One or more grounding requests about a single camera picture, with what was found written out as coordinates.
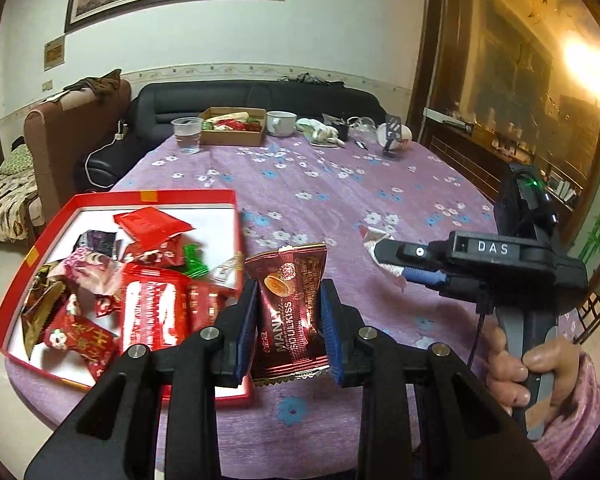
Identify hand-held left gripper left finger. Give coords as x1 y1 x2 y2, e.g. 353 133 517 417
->
24 279 260 480

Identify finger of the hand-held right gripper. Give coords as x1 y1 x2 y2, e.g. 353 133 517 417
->
401 265 451 292
372 238 451 273

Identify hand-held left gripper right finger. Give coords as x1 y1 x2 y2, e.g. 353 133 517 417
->
319 279 553 480

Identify white red torn wrapper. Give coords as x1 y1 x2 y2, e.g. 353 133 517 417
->
359 225 406 293

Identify dark red cookie packet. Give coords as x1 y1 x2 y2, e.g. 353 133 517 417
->
244 242 331 387

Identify green snack packet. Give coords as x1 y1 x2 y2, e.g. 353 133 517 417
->
182 242 211 281

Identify large red white snack packet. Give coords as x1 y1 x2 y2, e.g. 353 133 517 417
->
120 262 191 353

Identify red gift box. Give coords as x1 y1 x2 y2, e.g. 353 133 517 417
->
0 189 255 408

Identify plain red snack packet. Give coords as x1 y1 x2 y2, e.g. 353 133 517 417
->
112 206 196 253

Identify pink floral snack packet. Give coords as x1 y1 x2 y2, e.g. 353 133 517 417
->
50 247 123 306

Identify dark purple snack packet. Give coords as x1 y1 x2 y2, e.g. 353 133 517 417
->
75 229 123 261

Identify person's right forearm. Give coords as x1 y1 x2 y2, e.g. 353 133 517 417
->
530 352 600 480

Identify pile of assorted snacks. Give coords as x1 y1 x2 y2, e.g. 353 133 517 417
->
202 109 266 132

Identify person's right hand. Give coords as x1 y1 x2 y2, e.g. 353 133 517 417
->
485 317 588 416

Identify small red snack packet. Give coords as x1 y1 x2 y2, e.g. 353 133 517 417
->
185 280 231 333

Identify white gold snack packet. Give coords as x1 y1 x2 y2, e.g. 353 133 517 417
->
210 252 246 291

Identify purple floral tablecloth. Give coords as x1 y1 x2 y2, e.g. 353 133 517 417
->
5 132 581 480

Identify clear plastic bag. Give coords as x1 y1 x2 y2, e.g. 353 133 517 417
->
347 116 378 136

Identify tiny red floral candy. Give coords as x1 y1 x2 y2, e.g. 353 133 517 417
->
92 292 123 317

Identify white crumpled cloth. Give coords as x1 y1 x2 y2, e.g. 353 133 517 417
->
296 117 342 148

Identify white mug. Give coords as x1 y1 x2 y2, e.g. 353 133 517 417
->
266 111 298 137

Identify wooden glass cabinet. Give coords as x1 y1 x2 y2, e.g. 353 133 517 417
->
410 0 600 261

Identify brown cardboard box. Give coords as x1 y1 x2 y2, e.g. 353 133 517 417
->
200 106 267 147

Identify dark items on sofa back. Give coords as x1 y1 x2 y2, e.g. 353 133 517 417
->
277 74 346 86

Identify clear plastic cup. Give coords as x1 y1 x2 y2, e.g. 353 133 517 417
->
171 117 203 155

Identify black leather sofa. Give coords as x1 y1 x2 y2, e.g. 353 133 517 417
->
82 82 386 191

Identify brown armchair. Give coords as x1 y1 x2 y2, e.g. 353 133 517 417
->
24 79 132 231

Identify patterned brown blanket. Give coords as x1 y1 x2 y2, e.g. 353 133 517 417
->
0 175 41 243

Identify brown clothes pile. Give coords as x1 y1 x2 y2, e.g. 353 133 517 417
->
55 70 123 103

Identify green pillow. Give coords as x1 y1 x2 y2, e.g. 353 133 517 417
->
0 144 33 176

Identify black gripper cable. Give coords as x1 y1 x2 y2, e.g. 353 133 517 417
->
467 300 488 366

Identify white charger cable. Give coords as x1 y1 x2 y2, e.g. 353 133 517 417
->
84 120 128 188

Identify small framed wall plaque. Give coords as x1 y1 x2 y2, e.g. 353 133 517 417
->
44 42 65 71

